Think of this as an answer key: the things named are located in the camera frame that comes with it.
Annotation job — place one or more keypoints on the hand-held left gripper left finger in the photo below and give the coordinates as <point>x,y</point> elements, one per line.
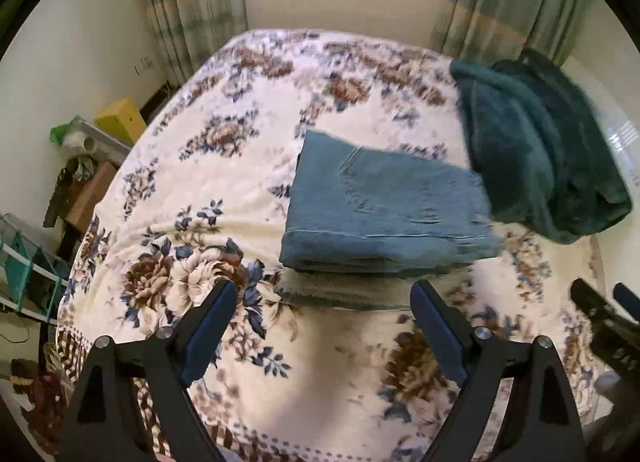
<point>207,332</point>

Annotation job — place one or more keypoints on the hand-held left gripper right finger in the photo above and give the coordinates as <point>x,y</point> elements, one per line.
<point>440,337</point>

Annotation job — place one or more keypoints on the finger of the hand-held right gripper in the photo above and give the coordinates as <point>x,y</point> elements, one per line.
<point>629,298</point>
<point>595,304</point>

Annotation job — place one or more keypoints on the light blue jeans pants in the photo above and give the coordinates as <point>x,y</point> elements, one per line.
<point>380,207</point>

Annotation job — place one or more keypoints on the grey-green folded pants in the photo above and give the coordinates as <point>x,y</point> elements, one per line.
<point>350,292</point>

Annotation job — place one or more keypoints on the floral bed blanket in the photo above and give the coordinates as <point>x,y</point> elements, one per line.
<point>210,167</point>

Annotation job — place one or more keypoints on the teal fleece blanket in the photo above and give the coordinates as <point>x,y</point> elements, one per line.
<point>540,142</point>

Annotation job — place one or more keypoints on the dark red cloth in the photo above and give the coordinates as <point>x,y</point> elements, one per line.
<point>40,387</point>

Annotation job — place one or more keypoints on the brown cardboard box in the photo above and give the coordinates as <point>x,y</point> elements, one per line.
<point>90,194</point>

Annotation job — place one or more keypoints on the teal shelf cart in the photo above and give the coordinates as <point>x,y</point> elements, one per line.
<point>30,272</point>

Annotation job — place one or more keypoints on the white headboard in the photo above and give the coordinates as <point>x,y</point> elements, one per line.
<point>622,107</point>

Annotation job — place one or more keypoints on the dark patterned cloth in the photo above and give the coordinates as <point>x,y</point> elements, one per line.
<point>59,192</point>

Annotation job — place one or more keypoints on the clear plastic storage box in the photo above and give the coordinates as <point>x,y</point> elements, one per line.
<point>97,140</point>

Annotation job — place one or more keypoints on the yellow box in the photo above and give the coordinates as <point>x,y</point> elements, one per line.
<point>120,118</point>

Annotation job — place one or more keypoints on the green plastic bag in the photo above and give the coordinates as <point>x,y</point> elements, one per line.
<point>61,135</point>

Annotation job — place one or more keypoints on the wall socket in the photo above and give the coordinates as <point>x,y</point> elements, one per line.
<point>143,66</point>

